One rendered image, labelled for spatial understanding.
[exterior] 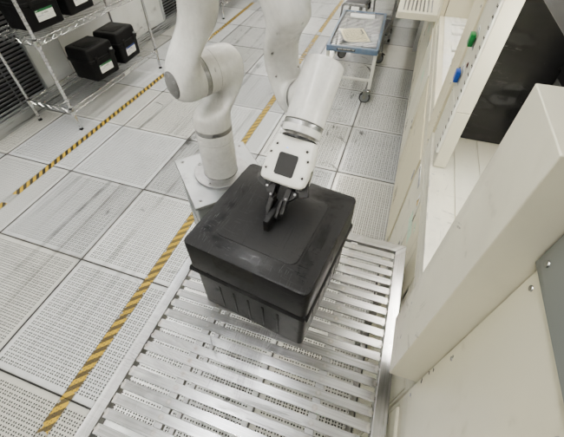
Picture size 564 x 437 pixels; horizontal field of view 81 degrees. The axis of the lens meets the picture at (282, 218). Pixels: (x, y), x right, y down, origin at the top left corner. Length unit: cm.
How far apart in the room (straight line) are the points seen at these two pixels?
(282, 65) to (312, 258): 41
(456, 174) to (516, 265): 78
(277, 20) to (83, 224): 193
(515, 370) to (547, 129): 23
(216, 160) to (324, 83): 55
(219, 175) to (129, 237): 111
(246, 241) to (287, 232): 9
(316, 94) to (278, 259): 33
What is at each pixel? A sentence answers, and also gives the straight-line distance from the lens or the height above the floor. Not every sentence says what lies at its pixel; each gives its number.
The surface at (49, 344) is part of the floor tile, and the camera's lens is 198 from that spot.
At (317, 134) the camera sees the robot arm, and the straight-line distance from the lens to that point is 69.
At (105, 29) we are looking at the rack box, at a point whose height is 44.
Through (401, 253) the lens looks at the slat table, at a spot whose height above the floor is 76.
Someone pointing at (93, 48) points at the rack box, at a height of 43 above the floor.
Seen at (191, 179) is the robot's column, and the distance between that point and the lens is 123.
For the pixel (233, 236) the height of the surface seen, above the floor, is 101.
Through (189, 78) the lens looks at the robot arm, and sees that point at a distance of 95.
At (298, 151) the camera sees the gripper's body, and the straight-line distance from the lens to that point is 68.
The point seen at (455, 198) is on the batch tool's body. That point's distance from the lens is 109.
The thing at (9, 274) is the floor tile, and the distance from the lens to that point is 235.
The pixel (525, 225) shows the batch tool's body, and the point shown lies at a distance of 37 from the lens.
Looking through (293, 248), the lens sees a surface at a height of 101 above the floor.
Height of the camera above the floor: 156
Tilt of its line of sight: 49 degrees down
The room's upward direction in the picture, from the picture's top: straight up
